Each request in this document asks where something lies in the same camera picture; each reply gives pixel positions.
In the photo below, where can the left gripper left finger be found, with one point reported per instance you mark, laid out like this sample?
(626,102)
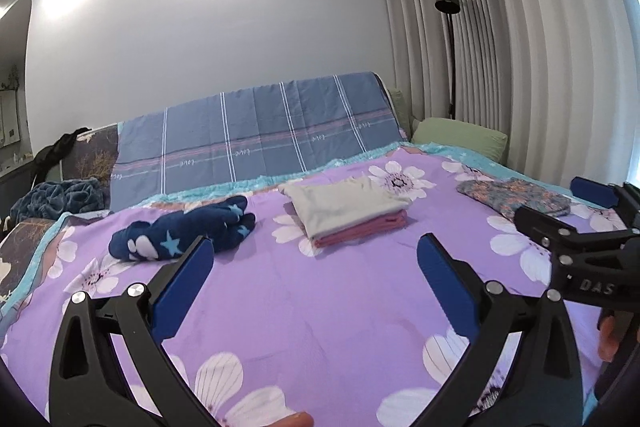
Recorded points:
(87,385)

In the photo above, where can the navy star fleece blanket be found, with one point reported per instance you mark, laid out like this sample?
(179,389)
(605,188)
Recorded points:
(226,224)

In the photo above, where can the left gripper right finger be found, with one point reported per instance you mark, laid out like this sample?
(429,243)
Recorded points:
(544,382)

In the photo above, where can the person's right hand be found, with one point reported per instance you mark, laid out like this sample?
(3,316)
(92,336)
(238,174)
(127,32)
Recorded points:
(608,343)

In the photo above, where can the grey long-sleeve shirt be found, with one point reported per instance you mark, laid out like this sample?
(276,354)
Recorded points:
(326,209)

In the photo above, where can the purple floral bed sheet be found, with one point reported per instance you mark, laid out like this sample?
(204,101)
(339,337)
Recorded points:
(350,334)

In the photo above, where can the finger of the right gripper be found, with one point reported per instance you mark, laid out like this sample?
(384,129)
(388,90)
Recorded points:
(560,231)
(607,207)

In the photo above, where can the dark patterned quilt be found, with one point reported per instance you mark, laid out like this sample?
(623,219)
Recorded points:
(93,156)

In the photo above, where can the person's left hand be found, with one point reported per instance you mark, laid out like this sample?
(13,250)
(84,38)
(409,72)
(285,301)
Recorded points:
(300,419)

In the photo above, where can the teal fuzzy blanket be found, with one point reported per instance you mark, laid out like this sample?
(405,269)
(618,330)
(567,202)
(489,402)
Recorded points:
(49,200)

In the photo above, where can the folded pink garment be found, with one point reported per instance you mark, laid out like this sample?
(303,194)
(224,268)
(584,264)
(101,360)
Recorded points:
(381,224)

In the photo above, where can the beige pleated curtain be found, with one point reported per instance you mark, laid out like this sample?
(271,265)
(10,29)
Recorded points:
(559,77)

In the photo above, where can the green pillow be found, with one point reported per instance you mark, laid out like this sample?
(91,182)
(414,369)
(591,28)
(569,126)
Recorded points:
(452,132)

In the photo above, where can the black garment on headboard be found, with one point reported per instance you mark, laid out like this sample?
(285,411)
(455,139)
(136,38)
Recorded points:
(52,154)

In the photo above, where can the blue plaid headboard cover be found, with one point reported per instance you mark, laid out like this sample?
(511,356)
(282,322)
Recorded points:
(231,137)

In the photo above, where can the black floor lamp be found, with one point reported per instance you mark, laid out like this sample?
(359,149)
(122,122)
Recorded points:
(450,8)

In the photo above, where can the floral patterned folded cloth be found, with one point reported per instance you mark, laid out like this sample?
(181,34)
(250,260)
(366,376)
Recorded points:
(506,196)

